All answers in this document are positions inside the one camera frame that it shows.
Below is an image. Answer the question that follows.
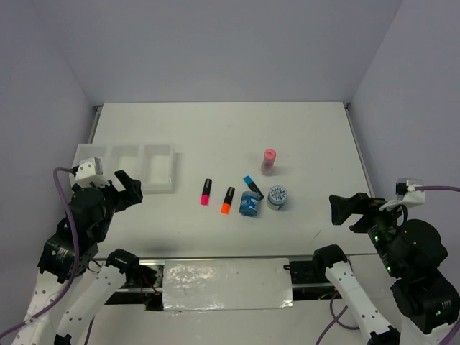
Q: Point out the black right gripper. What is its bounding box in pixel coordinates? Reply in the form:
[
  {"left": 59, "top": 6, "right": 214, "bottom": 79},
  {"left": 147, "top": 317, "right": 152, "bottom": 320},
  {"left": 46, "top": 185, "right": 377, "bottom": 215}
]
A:
[{"left": 328, "top": 187, "right": 411, "bottom": 272}]

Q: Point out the pink highlighter marker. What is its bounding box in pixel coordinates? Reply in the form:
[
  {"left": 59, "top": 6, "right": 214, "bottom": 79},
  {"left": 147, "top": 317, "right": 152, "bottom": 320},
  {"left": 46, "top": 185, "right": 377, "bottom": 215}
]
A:
[{"left": 200, "top": 178, "right": 212, "bottom": 206}]

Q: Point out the pink glue stick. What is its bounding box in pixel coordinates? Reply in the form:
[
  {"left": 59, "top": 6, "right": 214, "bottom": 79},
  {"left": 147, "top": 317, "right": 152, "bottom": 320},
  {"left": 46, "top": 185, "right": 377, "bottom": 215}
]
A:
[{"left": 261, "top": 149, "right": 277, "bottom": 175}]

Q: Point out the blue highlighter marker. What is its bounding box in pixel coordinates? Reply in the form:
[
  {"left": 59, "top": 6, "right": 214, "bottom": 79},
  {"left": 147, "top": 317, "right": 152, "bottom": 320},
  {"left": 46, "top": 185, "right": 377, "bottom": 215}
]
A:
[{"left": 244, "top": 175, "right": 265, "bottom": 200}]

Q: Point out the orange highlighter marker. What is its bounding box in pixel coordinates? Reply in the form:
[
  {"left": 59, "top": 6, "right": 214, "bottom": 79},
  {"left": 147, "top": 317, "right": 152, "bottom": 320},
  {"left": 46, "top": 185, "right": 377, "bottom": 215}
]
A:
[{"left": 221, "top": 187, "right": 235, "bottom": 214}]

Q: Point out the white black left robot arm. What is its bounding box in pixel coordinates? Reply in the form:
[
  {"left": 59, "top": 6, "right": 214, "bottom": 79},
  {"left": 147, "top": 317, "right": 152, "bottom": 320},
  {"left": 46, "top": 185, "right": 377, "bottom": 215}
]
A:
[{"left": 1, "top": 167, "right": 144, "bottom": 344}]

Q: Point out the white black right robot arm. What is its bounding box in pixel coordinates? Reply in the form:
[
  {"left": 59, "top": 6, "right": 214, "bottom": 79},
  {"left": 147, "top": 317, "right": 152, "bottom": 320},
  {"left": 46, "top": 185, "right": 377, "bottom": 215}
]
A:
[{"left": 312, "top": 188, "right": 459, "bottom": 344}]

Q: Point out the clear plastic compartment tray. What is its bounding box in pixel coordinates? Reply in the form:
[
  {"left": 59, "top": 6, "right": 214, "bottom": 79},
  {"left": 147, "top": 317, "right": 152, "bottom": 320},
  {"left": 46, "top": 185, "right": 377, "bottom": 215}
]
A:
[{"left": 73, "top": 143, "right": 175, "bottom": 194}]

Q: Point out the silver tape sheet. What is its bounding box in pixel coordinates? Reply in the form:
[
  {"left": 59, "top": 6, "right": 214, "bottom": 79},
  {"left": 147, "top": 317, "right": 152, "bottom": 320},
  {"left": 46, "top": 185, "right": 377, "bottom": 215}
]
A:
[{"left": 162, "top": 258, "right": 293, "bottom": 311}]

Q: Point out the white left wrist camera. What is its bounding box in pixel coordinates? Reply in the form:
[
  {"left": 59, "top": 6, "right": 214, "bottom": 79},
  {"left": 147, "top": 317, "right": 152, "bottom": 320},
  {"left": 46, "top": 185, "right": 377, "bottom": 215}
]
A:
[{"left": 74, "top": 157, "right": 106, "bottom": 188}]

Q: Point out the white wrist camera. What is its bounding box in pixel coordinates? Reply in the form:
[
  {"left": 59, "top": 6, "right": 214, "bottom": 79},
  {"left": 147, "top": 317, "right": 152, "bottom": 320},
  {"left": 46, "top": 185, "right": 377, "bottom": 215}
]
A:
[
  {"left": 74, "top": 157, "right": 106, "bottom": 188},
  {"left": 379, "top": 178, "right": 426, "bottom": 211}
]

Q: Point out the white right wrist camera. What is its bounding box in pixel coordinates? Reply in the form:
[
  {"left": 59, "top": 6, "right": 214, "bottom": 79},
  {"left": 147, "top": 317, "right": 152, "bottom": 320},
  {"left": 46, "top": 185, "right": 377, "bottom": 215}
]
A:
[{"left": 379, "top": 178, "right": 426, "bottom": 211}]

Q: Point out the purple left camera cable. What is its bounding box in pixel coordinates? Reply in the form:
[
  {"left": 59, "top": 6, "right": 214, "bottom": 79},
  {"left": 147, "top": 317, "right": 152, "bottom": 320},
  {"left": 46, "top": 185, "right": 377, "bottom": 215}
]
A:
[{"left": 0, "top": 167, "right": 94, "bottom": 345}]

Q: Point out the purple camera cable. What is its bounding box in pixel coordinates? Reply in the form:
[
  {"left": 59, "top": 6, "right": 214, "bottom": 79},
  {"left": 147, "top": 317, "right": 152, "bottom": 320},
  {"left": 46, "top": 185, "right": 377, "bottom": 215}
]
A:
[
  {"left": 315, "top": 185, "right": 460, "bottom": 345},
  {"left": 0, "top": 167, "right": 94, "bottom": 345}
]

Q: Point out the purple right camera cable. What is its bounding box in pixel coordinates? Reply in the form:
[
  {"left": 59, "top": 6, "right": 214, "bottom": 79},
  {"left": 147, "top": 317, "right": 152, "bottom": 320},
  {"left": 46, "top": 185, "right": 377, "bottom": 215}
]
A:
[{"left": 315, "top": 185, "right": 460, "bottom": 345}]

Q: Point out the black metal base rail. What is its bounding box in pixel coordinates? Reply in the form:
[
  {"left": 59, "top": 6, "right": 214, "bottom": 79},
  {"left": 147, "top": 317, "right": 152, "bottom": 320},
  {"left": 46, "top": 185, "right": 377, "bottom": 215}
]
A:
[{"left": 84, "top": 253, "right": 360, "bottom": 312}]

